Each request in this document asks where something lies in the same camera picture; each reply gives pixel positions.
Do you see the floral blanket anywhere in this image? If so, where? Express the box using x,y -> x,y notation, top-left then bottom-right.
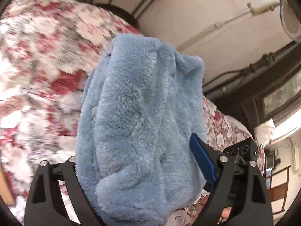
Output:
0,0 -> 265,226

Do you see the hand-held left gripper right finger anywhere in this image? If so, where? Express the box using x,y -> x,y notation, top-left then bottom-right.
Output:
189,133 -> 274,226

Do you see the black metal side table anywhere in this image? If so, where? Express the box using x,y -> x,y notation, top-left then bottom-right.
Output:
38,0 -> 166,29

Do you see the white standing fan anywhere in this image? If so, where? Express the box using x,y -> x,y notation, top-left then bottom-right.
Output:
176,0 -> 301,51

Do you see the blue fleece jacket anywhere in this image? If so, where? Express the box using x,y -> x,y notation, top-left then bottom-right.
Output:
75,33 -> 208,226

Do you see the white pillow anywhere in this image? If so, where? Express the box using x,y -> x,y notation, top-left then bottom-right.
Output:
254,120 -> 277,144

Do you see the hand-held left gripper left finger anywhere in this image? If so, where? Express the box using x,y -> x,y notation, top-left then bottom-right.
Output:
24,156 -> 104,226

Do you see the dark wood framed painting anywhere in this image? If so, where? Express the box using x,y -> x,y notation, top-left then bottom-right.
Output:
240,71 -> 301,125

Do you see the ornate black iron post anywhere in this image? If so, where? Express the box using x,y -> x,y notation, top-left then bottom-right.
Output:
202,41 -> 301,95

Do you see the wooden chair with open back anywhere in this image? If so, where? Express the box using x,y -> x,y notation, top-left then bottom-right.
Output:
265,166 -> 292,215

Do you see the person's right hand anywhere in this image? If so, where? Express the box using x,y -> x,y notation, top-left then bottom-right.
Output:
220,206 -> 232,225

